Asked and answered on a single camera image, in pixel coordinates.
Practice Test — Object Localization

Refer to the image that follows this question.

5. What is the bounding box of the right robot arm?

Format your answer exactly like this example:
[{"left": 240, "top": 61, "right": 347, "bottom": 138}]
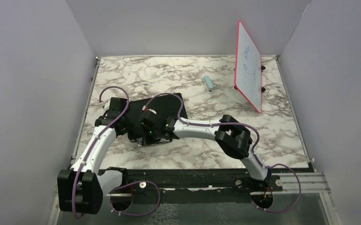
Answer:
[{"left": 139, "top": 110, "right": 271, "bottom": 191}]

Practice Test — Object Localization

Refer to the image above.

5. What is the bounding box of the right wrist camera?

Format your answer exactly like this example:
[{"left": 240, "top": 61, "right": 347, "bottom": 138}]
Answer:
[{"left": 142, "top": 105, "right": 157, "bottom": 114}]

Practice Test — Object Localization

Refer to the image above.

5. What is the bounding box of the aluminium rail frame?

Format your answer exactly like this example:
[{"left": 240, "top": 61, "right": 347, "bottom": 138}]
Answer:
[{"left": 46, "top": 169, "right": 332, "bottom": 225}]

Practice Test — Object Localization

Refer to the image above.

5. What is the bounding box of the light blue eraser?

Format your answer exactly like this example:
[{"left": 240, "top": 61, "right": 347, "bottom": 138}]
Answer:
[{"left": 203, "top": 75, "right": 214, "bottom": 93}]

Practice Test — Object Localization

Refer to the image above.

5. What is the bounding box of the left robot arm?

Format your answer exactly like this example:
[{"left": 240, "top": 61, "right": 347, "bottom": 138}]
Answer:
[{"left": 57, "top": 97, "right": 132, "bottom": 215}]

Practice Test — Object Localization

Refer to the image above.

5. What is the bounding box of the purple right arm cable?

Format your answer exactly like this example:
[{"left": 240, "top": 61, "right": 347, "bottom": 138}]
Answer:
[{"left": 142, "top": 92, "right": 302, "bottom": 214}]

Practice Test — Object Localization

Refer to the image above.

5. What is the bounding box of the pink framed whiteboard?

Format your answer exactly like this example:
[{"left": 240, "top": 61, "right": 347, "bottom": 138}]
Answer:
[{"left": 234, "top": 21, "right": 262, "bottom": 113}]

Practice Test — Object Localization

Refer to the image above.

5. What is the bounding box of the black poker case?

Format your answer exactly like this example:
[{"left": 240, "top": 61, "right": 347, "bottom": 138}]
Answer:
[{"left": 125, "top": 93, "right": 183, "bottom": 146}]

